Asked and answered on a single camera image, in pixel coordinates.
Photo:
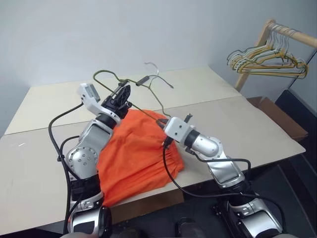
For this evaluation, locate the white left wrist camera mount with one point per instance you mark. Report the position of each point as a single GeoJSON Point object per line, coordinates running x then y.
{"type": "Point", "coordinates": [92, 104]}

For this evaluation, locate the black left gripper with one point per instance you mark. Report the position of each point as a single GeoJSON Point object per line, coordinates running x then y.
{"type": "Point", "coordinates": [116, 109]}

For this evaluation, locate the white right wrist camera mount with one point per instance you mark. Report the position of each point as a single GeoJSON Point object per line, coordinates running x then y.
{"type": "Point", "coordinates": [177, 129]}

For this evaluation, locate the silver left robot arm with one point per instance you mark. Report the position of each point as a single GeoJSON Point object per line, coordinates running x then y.
{"type": "Point", "coordinates": [85, 155]}

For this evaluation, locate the orange shorts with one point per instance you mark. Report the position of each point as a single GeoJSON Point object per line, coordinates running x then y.
{"type": "Point", "coordinates": [138, 153]}

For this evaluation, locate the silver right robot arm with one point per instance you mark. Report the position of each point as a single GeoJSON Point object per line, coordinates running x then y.
{"type": "Point", "coordinates": [223, 171]}

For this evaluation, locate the brown cardboard box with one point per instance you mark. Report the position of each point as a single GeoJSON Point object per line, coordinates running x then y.
{"type": "Point", "coordinates": [280, 116]}

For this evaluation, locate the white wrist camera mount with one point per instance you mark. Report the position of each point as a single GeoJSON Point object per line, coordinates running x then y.
{"type": "Point", "coordinates": [92, 104]}
{"type": "Point", "coordinates": [177, 129]}

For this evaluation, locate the black furniture piece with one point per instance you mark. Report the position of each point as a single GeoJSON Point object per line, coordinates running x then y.
{"type": "Point", "coordinates": [301, 109]}

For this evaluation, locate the wooden clothes rack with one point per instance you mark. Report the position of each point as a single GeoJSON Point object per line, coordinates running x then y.
{"type": "Point", "coordinates": [303, 37]}

